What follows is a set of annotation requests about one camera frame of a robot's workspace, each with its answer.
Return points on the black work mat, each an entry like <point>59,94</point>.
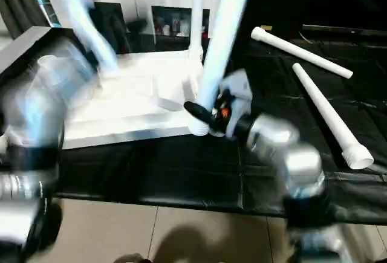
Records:
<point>193,178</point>

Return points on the white plastic table leg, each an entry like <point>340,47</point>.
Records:
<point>329,115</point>
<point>198,21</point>
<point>221,45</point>
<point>302,50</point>

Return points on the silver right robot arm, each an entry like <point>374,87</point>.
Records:
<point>290,154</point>

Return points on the dark grey curtain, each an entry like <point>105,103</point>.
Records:
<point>18,3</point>

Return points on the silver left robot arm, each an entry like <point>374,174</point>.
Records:
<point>36,118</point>

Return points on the white side table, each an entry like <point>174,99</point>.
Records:
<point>21,48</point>

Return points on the red bottle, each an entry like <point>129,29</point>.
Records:
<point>159,28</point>

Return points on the white plastic table top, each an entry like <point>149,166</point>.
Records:
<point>133,100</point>

